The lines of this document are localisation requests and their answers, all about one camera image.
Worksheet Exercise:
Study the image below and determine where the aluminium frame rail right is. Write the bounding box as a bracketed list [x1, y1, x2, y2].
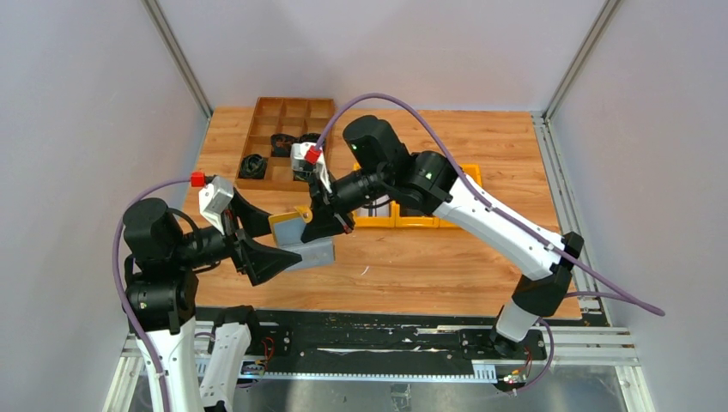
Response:
[530, 112, 610, 326]

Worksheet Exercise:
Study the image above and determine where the yellow leather card holder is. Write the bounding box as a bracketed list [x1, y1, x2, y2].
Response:
[268, 206, 312, 247]

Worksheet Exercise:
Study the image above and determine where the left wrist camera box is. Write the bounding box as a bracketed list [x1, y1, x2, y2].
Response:
[198, 176, 234, 234]

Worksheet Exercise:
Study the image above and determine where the yellow left plastic bin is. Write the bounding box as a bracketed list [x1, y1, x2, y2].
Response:
[353, 196, 399, 228]

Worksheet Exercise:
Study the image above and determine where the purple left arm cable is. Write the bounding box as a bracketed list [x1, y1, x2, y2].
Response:
[112, 172, 215, 412]

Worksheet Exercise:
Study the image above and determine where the yellow middle plastic bin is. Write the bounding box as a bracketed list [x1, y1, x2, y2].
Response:
[394, 203, 440, 229]

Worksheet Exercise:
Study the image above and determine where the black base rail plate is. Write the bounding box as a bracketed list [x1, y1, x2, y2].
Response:
[193, 306, 547, 382]

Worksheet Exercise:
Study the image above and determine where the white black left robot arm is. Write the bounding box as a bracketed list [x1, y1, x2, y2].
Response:
[122, 185, 302, 411]

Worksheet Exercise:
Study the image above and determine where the wooden compartment tray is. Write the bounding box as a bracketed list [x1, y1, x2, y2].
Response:
[235, 97, 336, 192]

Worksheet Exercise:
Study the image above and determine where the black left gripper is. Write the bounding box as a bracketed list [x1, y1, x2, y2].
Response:
[172, 185, 301, 281]

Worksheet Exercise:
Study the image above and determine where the aluminium frame rail left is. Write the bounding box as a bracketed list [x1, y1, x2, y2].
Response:
[141, 0, 214, 120]

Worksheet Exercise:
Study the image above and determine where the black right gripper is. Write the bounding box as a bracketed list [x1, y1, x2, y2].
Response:
[300, 167, 391, 243]

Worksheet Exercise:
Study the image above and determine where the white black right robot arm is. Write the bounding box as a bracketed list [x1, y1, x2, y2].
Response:
[301, 115, 584, 359]

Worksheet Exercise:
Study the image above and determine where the aluminium frame rail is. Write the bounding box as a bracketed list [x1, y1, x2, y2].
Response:
[530, 112, 610, 326]
[141, 0, 214, 120]

